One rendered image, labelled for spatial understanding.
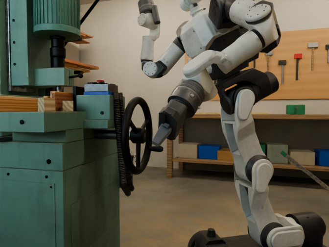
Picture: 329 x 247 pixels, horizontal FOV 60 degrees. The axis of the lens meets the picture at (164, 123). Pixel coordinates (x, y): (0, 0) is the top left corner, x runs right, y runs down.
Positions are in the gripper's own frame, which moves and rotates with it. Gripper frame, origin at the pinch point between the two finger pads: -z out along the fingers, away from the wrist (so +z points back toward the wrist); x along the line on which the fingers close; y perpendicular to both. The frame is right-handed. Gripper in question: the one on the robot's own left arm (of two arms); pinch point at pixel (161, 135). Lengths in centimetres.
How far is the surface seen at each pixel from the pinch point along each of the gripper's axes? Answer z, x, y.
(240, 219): 56, 174, -47
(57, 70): 13, 17, 54
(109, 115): 7.4, 19.0, 25.3
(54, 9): 27, 1, 62
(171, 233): 13, 155, -5
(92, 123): 2.4, 20.2, 29.0
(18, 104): -8, 11, 49
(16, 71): 6, 19, 68
